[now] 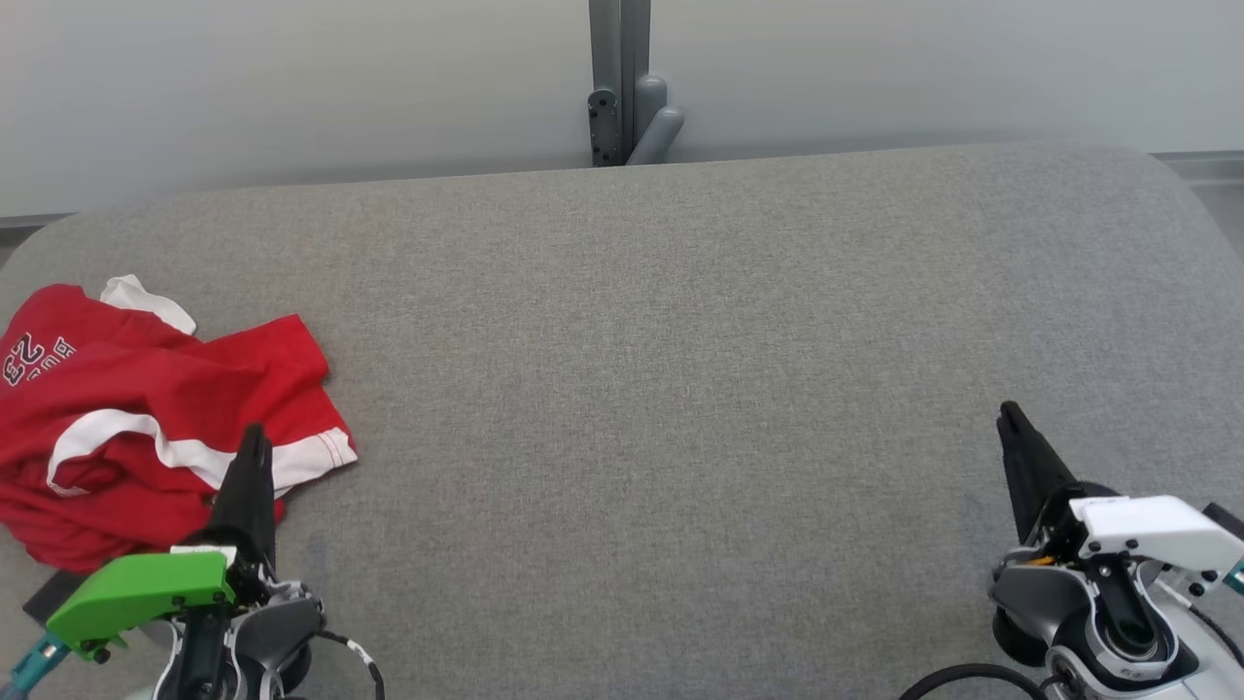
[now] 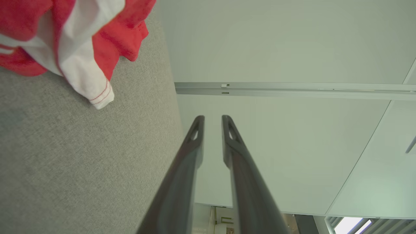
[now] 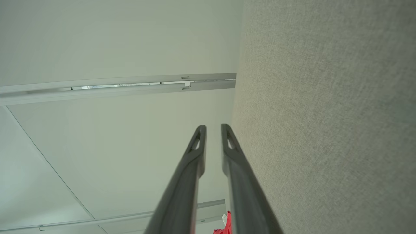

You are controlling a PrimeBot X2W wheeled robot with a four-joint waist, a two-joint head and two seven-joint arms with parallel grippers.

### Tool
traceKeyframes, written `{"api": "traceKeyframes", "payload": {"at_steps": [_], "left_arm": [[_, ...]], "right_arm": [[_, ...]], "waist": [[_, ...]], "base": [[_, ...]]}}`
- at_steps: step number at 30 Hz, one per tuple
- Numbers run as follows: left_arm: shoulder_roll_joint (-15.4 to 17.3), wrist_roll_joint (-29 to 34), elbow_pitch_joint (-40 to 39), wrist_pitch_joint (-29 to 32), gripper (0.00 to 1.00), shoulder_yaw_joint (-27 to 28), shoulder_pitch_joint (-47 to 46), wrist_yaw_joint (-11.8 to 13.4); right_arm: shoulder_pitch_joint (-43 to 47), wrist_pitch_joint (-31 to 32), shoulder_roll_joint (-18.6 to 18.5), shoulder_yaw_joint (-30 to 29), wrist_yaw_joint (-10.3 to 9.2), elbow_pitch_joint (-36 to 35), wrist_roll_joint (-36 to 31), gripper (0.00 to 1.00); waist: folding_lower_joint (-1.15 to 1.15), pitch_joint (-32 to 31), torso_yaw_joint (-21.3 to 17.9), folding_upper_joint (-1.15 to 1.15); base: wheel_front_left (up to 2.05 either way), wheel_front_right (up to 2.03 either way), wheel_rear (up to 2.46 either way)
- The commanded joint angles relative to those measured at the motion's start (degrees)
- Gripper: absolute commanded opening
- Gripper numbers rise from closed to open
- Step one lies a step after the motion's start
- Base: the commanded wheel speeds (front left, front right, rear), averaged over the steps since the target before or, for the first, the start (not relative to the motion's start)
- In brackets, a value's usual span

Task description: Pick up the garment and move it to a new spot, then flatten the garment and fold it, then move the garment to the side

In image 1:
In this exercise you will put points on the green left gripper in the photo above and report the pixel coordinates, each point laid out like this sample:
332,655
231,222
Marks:
136,588

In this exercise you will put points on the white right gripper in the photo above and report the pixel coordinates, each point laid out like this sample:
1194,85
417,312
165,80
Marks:
1147,525

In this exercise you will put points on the red shorts white hem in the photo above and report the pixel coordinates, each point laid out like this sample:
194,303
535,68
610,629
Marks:
243,379

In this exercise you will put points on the grey fabric sofa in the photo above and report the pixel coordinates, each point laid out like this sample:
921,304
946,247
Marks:
632,389

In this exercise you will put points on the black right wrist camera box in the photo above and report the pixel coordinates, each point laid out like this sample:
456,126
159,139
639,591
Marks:
1226,520

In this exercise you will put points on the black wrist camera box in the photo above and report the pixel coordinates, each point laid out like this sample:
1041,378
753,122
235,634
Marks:
1226,520
44,598

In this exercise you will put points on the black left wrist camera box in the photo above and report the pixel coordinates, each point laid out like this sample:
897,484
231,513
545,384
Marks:
44,598

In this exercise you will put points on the grey metal post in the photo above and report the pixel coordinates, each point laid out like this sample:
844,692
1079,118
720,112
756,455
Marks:
622,58

